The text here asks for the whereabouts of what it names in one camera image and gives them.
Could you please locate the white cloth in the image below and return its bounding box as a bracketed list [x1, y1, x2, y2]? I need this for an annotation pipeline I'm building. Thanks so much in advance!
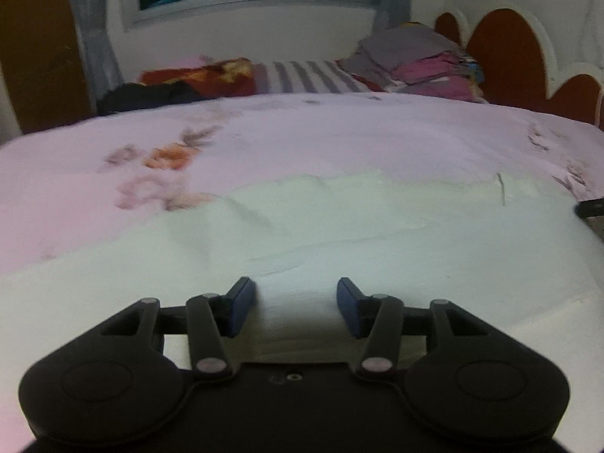
[0, 172, 604, 437]

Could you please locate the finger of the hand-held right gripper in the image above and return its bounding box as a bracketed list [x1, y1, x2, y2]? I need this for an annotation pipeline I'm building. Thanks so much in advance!
[572, 197, 604, 220]

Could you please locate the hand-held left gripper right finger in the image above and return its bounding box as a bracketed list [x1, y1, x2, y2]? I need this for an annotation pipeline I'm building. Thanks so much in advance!
[336, 277, 495, 382]

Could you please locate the stack of folded clothes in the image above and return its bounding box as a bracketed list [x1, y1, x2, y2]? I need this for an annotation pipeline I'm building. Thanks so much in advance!
[336, 23, 487, 103]

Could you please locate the dark cloth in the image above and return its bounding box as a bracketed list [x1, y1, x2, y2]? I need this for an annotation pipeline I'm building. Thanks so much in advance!
[97, 80, 208, 116]

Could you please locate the red and white scalloped headboard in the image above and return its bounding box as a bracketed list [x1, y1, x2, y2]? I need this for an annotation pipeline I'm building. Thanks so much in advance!
[433, 7, 604, 132]

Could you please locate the brown wooden wardrobe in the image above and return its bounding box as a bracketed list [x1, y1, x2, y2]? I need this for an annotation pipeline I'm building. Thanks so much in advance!
[0, 0, 97, 135]

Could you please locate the red floral blanket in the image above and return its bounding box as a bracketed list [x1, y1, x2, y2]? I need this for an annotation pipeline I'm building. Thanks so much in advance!
[139, 57, 258, 100]

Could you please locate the pink floral bed sheet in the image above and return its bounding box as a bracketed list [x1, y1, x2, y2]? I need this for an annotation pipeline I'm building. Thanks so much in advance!
[0, 91, 604, 453]

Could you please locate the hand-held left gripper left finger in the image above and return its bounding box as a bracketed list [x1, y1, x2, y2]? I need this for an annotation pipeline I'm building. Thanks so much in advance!
[100, 277, 258, 382]

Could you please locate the striped pillow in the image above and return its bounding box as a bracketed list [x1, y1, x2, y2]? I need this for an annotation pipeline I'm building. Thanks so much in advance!
[252, 59, 378, 96]

